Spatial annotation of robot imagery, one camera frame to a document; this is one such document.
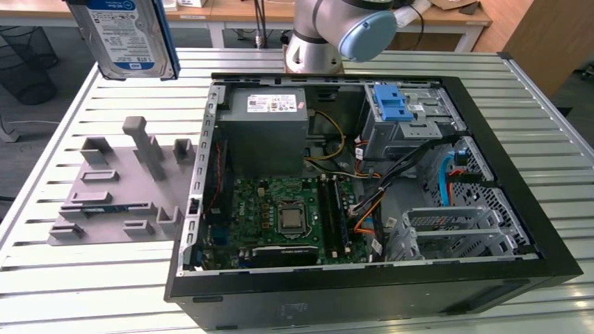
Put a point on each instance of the silver CPU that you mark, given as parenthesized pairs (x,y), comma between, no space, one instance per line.
(294,218)

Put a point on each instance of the black PC case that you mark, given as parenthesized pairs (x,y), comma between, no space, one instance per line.
(372,302)

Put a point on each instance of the black mesh waste bin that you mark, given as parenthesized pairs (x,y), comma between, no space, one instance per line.
(29,69)

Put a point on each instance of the metal disk bay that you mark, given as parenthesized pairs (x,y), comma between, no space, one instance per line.
(445,214)

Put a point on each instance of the grey plastic parts rack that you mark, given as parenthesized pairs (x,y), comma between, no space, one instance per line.
(117,222)

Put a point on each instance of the hard disk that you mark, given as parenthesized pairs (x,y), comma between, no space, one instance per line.
(123,38)

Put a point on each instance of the grey metal stand foot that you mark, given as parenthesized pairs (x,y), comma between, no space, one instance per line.
(10,134)

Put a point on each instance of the wooden cabinet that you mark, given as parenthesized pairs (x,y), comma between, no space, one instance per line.
(548,41)

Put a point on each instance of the long black RAM module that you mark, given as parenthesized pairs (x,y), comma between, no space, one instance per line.
(345,226)

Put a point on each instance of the green motherboard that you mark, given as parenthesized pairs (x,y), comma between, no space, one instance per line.
(250,208)

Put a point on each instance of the CPU socket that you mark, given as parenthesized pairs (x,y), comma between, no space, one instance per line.
(293,202)

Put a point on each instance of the wooden desk white frame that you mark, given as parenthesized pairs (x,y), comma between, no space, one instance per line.
(38,10)
(445,17)

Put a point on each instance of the grey power supply unit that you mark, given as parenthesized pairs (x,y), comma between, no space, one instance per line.
(265,146)

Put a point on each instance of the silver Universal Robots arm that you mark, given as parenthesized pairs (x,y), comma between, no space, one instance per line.
(312,52)

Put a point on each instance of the brown cardboard piece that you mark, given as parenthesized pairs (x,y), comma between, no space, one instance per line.
(453,4)

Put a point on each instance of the black graphics card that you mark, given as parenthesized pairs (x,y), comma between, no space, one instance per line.
(284,257)

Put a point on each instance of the metal optical drive cage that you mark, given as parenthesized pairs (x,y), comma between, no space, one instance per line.
(418,132)

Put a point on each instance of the blue plastic drive latch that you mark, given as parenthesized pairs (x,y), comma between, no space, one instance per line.
(390,104)

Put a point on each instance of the black chair base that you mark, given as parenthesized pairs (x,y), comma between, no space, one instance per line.
(587,71)

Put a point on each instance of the small white box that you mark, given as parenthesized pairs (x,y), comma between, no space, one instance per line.
(191,3)

